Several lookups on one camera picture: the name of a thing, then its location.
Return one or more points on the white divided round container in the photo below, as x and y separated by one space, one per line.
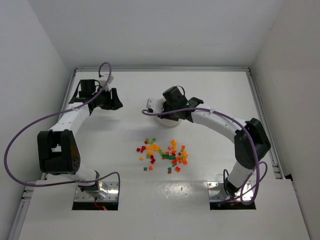
166 122

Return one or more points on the yellow curved lego piece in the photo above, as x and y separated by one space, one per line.
152 147

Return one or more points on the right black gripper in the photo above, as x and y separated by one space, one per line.
164 113

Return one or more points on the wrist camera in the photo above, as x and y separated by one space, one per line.
106 79
151 104

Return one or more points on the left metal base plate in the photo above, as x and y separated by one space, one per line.
100 192

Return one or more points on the metal base plate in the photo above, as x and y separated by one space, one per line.
216 192
100 192

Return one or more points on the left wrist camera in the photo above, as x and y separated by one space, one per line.
106 79

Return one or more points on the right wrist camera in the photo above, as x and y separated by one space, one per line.
151 104

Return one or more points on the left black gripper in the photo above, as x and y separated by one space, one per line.
110 99

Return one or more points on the red arch lego piece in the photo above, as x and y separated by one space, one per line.
143 148

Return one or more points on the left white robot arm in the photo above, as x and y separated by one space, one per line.
57 149

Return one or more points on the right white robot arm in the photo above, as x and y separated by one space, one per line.
247 138

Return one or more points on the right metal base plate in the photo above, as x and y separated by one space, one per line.
216 192

